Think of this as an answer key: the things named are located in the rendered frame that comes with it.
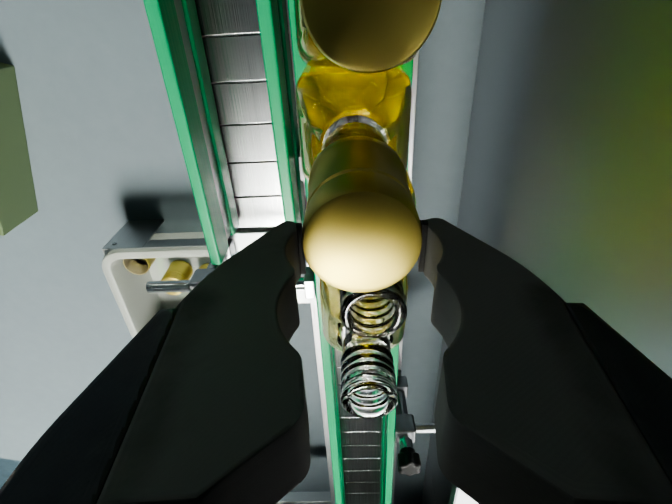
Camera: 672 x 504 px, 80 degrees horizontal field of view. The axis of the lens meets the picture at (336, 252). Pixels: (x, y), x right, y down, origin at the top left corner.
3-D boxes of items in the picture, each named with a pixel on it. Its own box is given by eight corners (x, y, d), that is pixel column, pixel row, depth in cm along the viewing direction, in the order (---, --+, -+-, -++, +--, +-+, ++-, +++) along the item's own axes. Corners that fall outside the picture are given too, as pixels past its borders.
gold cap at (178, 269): (173, 278, 63) (163, 296, 59) (166, 260, 61) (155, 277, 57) (196, 277, 63) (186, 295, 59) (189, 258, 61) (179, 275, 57)
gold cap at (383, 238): (403, 225, 16) (421, 296, 12) (312, 227, 16) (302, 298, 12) (409, 133, 14) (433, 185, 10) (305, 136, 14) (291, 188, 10)
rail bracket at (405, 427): (434, 387, 60) (455, 479, 49) (387, 388, 60) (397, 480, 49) (436, 369, 58) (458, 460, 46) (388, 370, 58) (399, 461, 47)
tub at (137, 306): (289, 308, 68) (282, 346, 60) (158, 311, 69) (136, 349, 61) (276, 215, 58) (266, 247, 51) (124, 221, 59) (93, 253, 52)
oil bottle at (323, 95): (379, 103, 38) (412, 203, 20) (319, 105, 38) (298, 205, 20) (381, 35, 35) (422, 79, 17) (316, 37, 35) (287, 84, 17)
